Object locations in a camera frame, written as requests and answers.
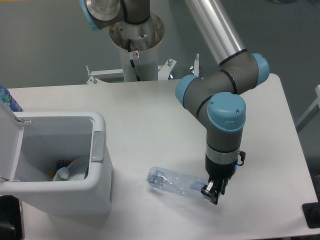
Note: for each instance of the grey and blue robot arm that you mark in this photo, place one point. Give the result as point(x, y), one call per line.
point(215, 101)

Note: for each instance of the white trash can lid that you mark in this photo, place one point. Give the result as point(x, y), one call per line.
point(11, 136)

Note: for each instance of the white bracket with bolt middle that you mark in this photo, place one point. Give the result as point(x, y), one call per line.
point(165, 71)

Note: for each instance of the white metal frame right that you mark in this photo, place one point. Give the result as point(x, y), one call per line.
point(310, 112)

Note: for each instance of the clear plastic water bottle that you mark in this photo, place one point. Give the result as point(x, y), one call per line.
point(177, 183)

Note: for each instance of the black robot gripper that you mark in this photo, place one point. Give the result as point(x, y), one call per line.
point(216, 171)

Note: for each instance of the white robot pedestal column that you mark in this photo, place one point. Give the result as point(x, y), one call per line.
point(138, 48)

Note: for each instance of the blue and orange snack wrapper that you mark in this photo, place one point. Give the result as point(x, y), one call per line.
point(59, 164)

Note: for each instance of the black device bottom left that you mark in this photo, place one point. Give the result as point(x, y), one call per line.
point(10, 218)

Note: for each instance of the blue patterned cylinder can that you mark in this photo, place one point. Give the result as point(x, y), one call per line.
point(9, 101)

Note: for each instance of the white bracket with bolt right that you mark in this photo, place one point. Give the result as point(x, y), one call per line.
point(195, 68)

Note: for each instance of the black clamp bottom right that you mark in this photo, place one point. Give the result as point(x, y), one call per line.
point(312, 214)

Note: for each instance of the white plastic trash can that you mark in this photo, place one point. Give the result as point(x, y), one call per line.
point(52, 136)

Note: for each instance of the white paper tissue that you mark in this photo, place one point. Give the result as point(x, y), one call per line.
point(78, 170)

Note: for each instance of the white bracket with bolt left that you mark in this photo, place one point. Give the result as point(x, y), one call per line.
point(104, 76)

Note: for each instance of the white bracket with bolt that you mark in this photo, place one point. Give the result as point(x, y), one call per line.
point(104, 76)
point(195, 68)
point(165, 71)

